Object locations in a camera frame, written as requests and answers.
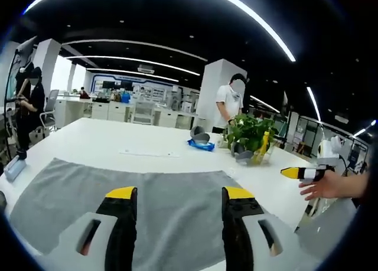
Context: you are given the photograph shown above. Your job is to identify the grey tape dispenser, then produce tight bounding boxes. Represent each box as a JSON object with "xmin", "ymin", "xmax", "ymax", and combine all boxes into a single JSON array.
[{"xmin": 190, "ymin": 125, "xmax": 211, "ymax": 142}]

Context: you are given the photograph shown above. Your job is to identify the white table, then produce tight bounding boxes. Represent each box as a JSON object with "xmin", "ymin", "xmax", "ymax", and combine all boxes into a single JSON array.
[{"xmin": 0, "ymin": 117, "xmax": 334, "ymax": 271}]

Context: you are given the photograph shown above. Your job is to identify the green potted plant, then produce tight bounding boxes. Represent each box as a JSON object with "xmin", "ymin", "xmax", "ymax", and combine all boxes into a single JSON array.
[{"xmin": 226, "ymin": 113, "xmax": 280, "ymax": 154}]

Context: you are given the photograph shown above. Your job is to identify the grey bowl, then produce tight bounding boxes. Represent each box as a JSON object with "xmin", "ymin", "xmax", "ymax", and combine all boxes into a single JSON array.
[{"xmin": 234, "ymin": 151, "xmax": 254, "ymax": 165}]

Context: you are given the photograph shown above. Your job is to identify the grey office chair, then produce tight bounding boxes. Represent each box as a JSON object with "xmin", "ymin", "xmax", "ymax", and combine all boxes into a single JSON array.
[{"xmin": 38, "ymin": 89, "xmax": 60, "ymax": 133}]

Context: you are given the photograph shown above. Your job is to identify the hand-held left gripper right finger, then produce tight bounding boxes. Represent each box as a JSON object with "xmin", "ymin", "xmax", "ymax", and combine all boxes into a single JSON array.
[{"xmin": 221, "ymin": 186, "xmax": 299, "ymax": 271}]

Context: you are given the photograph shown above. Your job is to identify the person's right hand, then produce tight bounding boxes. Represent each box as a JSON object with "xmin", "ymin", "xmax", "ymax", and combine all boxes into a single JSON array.
[{"xmin": 298, "ymin": 171, "xmax": 352, "ymax": 201}]

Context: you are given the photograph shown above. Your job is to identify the light blue box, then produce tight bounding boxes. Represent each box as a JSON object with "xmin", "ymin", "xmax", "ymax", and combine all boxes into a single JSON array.
[{"xmin": 3, "ymin": 155, "xmax": 27, "ymax": 182}]

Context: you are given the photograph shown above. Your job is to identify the white cabinet row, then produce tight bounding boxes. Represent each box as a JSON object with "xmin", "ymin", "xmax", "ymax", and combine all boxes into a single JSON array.
[{"xmin": 56, "ymin": 96, "xmax": 195, "ymax": 127}]

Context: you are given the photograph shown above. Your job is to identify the grey towel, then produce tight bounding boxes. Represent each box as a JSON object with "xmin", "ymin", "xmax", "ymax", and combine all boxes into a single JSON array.
[{"xmin": 9, "ymin": 157, "xmax": 252, "ymax": 265}]

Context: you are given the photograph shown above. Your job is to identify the yellow spray bottle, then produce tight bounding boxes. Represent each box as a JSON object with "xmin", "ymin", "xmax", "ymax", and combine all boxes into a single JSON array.
[{"xmin": 253, "ymin": 130, "xmax": 272, "ymax": 165}]

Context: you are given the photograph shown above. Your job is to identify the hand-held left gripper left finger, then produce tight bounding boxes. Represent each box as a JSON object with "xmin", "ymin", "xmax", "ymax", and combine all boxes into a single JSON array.
[{"xmin": 54, "ymin": 186, "xmax": 138, "ymax": 271}]

